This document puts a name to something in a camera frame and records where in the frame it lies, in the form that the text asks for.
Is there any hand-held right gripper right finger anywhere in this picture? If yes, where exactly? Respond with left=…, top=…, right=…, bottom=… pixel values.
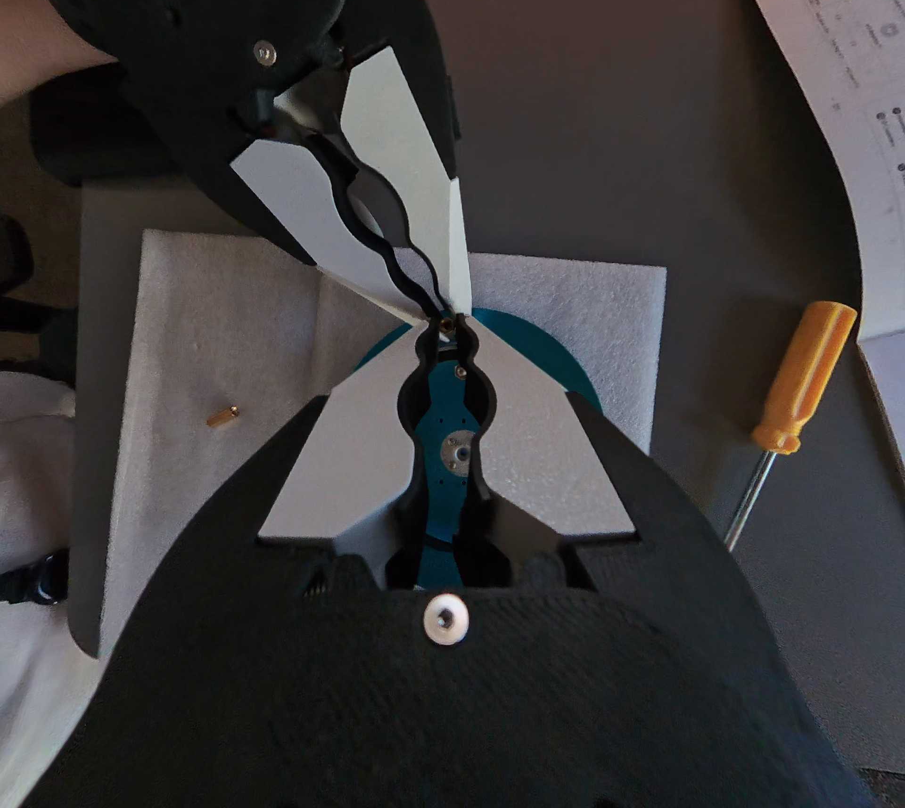
left=457, top=321, right=637, bottom=571

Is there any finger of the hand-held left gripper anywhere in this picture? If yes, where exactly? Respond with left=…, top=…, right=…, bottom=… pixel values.
left=337, top=42, right=477, bottom=317
left=230, top=134, right=444, bottom=321

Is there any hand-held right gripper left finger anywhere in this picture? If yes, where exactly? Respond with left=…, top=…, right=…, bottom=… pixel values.
left=258, top=321, right=442, bottom=571

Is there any blue round metal base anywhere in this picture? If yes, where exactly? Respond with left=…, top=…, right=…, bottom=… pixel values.
left=354, top=308, right=605, bottom=583

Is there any blue disc with bearing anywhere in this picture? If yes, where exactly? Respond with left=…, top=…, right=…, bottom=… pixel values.
left=411, top=353, right=493, bottom=586

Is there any person's left forearm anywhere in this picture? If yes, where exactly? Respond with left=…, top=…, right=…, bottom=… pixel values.
left=0, top=0, right=121, bottom=105

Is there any dark grey desk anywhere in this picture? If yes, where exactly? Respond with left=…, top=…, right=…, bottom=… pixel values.
left=64, top=0, right=905, bottom=781

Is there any white foam sheet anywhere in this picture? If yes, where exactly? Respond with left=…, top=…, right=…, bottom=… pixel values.
left=99, top=229, right=668, bottom=661

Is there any black office chair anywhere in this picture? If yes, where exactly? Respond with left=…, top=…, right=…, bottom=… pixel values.
left=0, top=66, right=185, bottom=378

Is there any black glossy object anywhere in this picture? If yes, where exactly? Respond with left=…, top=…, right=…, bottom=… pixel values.
left=0, top=547, right=72, bottom=611

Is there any printed instruction booklet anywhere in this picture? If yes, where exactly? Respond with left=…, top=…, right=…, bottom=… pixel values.
left=729, top=0, right=905, bottom=484

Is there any orange handled screwdriver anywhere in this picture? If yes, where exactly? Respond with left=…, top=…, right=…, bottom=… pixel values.
left=723, top=300, right=859, bottom=553

